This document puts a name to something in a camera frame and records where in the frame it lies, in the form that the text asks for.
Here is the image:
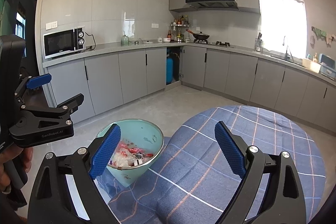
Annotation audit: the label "pink transparent wrapper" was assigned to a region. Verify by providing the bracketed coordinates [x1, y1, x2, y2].
[129, 147, 154, 159]

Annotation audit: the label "blue bread box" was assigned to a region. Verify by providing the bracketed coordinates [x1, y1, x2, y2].
[318, 53, 336, 81]

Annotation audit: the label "white red plastic bag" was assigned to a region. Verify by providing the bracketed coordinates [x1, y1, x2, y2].
[110, 142, 137, 168]

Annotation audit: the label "blue plaid tablecloth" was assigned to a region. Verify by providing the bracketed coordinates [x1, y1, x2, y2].
[97, 106, 326, 223]

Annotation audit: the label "black wok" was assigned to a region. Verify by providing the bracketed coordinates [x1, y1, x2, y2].
[186, 29, 210, 41]

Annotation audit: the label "spice rack with bottles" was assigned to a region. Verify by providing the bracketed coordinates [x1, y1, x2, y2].
[167, 15, 190, 43]

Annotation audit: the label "gas stove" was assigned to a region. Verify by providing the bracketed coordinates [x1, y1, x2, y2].
[194, 39, 231, 47]

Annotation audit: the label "utensil holder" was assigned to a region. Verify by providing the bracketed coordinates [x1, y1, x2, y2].
[255, 32, 263, 52]

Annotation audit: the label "blue water filter tank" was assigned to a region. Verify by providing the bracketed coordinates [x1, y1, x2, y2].
[166, 56, 174, 85]

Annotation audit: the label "white microwave oven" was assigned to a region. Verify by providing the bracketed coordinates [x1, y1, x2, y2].
[43, 27, 85, 59]

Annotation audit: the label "grey lower cabinets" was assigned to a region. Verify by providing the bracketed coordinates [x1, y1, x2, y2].
[43, 43, 335, 133]

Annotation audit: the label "green kettle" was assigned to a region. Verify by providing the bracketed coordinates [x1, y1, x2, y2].
[121, 35, 129, 46]

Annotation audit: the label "person's left hand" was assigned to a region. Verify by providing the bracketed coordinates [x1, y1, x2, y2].
[1, 144, 33, 193]

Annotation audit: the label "black range hood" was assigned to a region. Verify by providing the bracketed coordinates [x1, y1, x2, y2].
[185, 0, 238, 10]

